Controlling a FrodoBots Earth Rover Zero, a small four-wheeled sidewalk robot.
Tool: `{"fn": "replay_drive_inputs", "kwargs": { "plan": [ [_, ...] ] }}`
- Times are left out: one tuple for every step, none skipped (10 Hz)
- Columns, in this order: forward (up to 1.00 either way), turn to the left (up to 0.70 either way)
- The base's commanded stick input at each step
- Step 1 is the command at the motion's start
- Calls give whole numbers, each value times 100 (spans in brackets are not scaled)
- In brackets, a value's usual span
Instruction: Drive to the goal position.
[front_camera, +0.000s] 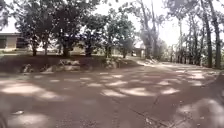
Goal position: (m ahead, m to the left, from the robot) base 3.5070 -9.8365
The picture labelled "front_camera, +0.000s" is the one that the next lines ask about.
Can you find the reddish brown dirt road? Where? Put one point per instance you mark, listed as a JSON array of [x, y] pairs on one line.
[[110, 106]]

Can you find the row of leafy trees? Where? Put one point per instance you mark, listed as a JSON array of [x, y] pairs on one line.
[[66, 26]]

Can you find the earth bank with rocks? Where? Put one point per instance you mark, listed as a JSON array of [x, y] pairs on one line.
[[13, 63]]

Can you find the row of tall trees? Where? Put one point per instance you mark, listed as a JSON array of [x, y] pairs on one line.
[[208, 40]]

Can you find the beige low building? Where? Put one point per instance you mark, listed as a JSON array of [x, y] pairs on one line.
[[10, 41]]

